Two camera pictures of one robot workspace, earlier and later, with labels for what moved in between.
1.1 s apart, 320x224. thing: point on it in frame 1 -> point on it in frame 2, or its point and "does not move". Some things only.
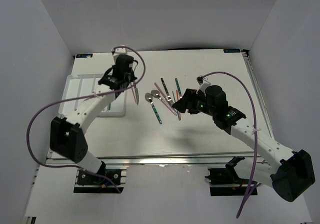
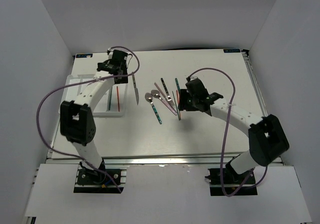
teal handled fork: x=178 y=87 does not move
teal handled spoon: x=148 y=97 does not move
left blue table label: x=84 y=55 does not move
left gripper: x=133 y=77 -> x=124 y=80
